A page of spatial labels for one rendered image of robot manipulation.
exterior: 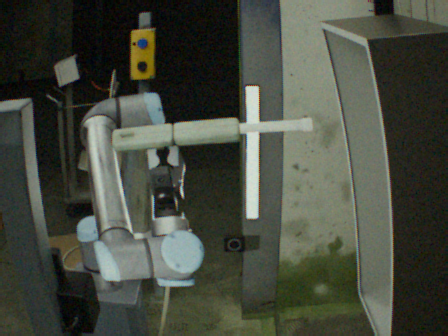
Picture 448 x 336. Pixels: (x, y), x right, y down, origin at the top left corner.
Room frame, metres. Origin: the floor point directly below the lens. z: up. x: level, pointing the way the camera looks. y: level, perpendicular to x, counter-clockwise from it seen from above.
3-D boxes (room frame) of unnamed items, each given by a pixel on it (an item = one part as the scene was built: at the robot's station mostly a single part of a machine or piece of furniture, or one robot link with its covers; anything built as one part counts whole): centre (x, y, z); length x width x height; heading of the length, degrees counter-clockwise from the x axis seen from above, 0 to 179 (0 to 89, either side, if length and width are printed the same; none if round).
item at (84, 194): (4.08, 1.05, 0.64); 0.73 x 0.50 x 1.27; 100
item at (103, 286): (1.80, 0.49, 0.69); 0.19 x 0.19 x 0.10
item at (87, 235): (1.80, 0.48, 0.83); 0.17 x 0.15 x 0.18; 106
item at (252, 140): (2.44, -0.13, 0.96); 0.06 x 0.02 x 0.63; 90
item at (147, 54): (2.63, 0.38, 1.42); 0.12 x 0.06 x 0.26; 90
